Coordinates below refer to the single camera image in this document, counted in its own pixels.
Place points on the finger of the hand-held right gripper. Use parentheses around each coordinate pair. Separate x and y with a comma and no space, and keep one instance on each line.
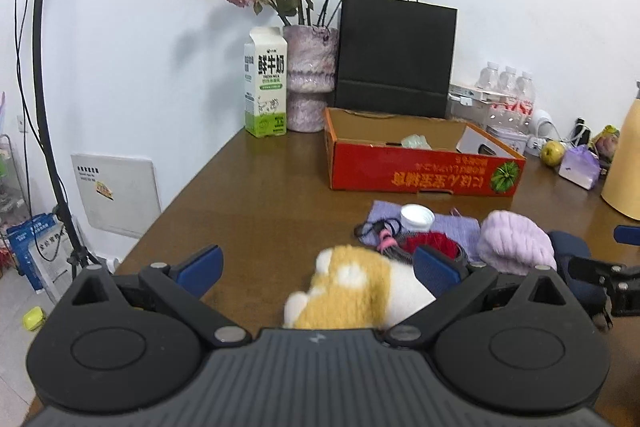
(617,279)
(628,235)

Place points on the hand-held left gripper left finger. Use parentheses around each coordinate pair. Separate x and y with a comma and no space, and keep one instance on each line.
(201,265)

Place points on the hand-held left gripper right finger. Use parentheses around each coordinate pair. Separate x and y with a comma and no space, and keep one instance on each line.
(436,271)

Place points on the dark blue cloth item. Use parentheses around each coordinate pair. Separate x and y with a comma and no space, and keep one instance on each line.
(567,247)

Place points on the purple fluffy headband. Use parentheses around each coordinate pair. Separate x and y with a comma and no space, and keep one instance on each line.
(515,244)

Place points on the yellow white plush toy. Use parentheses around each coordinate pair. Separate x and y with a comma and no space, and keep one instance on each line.
(350,292)

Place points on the red cardboard box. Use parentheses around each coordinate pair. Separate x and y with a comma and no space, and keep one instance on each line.
(425,169)

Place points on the red scrunchie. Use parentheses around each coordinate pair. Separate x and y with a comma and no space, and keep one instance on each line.
(436,243)

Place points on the purple knitted cloth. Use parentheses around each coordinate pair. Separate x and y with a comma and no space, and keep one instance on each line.
(452,227)

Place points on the white bottle cap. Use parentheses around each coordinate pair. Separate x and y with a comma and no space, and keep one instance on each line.
(416,217)

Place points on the yellow thermos bottle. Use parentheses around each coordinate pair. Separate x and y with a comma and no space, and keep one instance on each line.
(625,157)

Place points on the purple tissue pack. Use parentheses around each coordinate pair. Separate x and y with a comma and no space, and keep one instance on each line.
(580,167)

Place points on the green apple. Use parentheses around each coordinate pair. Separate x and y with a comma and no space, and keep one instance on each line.
(552,153)

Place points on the black charger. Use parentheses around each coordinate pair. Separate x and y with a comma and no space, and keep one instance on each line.
(581,129)

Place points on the light green item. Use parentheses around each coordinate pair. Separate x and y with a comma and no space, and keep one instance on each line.
(416,141)

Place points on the white round device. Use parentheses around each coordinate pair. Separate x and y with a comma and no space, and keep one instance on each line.
(542,122)

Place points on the white tin with purple print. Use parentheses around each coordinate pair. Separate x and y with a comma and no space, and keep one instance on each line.
(507,138)

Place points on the blue white bags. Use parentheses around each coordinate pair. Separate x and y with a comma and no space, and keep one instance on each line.
(40,247)

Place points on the clear box with white lid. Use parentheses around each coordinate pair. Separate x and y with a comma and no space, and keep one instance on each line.
(470,99)

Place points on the small yellow green object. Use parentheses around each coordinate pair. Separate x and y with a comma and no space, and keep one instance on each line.
(33,319)

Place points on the clear water bottle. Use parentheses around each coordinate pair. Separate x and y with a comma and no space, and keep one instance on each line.
(487,77)
(507,83)
(525,92)

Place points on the white green milk carton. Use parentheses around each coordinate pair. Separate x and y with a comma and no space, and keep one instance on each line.
(265,92)

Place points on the pink mottled vase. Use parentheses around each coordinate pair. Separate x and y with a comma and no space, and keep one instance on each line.
(310,77)

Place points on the black paper bag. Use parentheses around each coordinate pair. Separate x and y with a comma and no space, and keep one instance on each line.
(395,57)

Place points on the white wall panel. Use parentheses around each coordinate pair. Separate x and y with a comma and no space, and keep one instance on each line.
(115,192)

